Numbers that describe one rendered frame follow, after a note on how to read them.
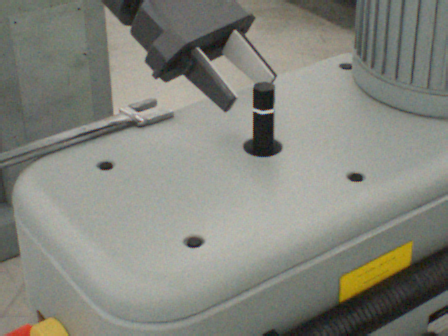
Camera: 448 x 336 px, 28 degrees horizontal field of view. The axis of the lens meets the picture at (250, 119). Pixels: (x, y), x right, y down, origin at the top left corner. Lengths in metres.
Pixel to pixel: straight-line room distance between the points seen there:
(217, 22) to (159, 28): 0.06
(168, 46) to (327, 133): 0.18
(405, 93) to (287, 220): 0.23
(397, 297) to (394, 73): 0.23
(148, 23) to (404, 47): 0.25
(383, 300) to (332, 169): 0.12
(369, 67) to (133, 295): 0.38
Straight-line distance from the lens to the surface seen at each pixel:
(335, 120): 0.88
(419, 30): 0.87
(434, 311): 0.95
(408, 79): 0.89
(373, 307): 0.79
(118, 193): 0.78
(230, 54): 0.85
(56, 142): 0.85
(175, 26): 0.80
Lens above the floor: 2.31
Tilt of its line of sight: 29 degrees down
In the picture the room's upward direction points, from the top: straight up
